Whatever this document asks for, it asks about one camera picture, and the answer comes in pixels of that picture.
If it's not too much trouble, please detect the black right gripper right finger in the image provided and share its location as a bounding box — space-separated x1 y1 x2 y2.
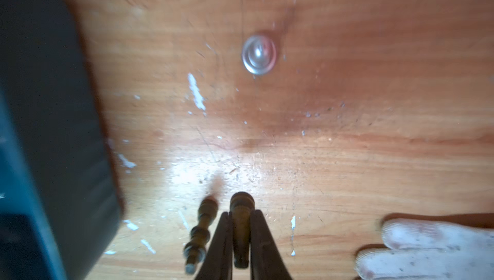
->
250 210 292 280

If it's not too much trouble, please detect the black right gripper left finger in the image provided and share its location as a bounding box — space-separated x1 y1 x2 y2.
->
195 212 233 280

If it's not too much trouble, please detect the dark bronze chess piece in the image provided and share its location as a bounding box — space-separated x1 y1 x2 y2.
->
183 196 219 275
230 192 255 269

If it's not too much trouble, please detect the teal plastic storage box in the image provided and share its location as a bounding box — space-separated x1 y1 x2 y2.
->
1 0 122 279

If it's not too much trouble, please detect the silver chess piece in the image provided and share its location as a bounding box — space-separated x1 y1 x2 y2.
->
241 34 277 75

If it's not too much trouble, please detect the white gloved hand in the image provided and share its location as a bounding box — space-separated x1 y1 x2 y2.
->
355 218 493 279

